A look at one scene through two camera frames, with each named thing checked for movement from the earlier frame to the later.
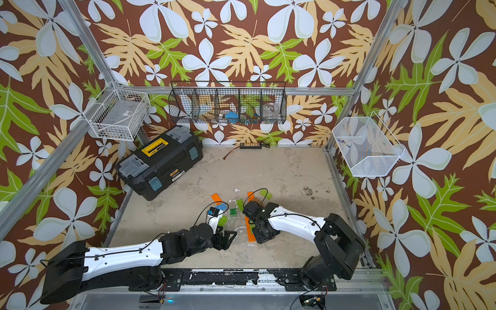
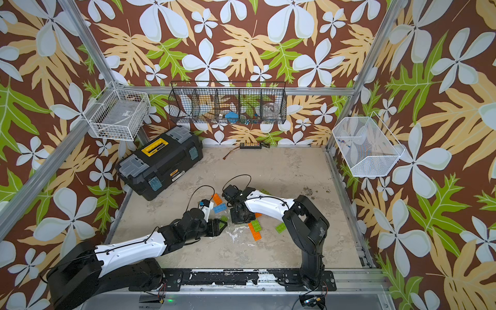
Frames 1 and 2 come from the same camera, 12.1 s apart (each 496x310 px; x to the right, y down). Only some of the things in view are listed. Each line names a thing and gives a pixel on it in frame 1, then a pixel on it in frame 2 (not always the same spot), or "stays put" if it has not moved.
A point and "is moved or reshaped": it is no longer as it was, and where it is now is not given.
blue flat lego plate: [223, 206] stays put
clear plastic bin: [367, 145] stays put
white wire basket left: [117, 113] stays put
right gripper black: [259, 238] -> [249, 218]
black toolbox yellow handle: [160, 161] stays put
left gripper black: [220, 243] -> [215, 226]
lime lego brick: [263, 192] stays put
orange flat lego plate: [216, 198] stays put
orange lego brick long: [251, 237] is moved or reshaped
